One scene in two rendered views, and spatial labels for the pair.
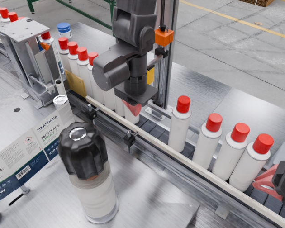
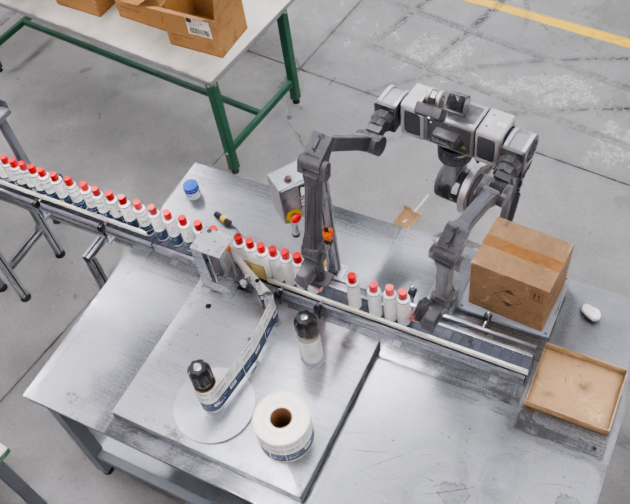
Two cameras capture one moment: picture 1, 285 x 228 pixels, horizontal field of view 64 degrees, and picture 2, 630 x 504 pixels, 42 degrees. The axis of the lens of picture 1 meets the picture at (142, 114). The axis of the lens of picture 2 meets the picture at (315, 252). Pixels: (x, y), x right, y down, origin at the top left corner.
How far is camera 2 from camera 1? 2.51 m
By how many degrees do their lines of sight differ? 8
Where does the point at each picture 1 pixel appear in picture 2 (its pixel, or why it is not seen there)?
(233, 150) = (388, 301)
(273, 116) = not seen: hidden behind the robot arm
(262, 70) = not seen: hidden behind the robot
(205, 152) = (374, 305)
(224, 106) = (394, 251)
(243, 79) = not seen: hidden behind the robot
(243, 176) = (401, 315)
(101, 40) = (240, 191)
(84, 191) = (309, 345)
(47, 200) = (275, 364)
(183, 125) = (355, 291)
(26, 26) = (212, 239)
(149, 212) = (346, 354)
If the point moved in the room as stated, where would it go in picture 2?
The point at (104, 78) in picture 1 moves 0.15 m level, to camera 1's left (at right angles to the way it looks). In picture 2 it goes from (304, 283) to (264, 293)
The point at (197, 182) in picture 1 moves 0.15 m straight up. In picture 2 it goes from (376, 327) to (374, 307)
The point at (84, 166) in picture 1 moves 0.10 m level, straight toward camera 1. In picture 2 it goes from (310, 331) to (328, 349)
